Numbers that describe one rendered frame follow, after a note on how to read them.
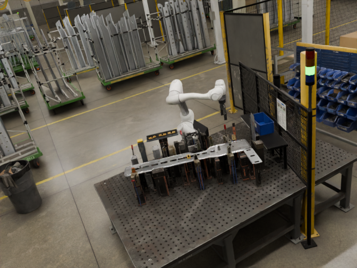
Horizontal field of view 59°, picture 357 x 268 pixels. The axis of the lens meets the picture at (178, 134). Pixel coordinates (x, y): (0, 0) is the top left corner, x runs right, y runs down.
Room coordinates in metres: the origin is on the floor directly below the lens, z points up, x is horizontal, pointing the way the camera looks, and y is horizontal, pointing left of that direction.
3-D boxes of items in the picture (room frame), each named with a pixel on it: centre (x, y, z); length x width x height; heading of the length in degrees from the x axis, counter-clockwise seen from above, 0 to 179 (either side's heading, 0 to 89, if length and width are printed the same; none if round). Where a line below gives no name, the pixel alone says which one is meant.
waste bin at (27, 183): (4.10, 2.48, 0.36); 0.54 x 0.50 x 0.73; 22
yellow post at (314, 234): (2.51, -1.18, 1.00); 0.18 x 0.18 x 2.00; 3
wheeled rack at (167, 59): (11.04, -0.81, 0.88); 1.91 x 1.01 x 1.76; 114
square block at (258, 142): (2.84, -0.80, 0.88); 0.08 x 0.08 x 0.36; 3
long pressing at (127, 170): (2.92, -0.04, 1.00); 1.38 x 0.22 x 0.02; 93
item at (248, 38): (5.46, -1.45, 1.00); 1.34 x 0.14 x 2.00; 22
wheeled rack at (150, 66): (10.02, 1.14, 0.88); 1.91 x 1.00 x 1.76; 109
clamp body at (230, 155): (2.75, -0.48, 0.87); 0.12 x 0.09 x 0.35; 3
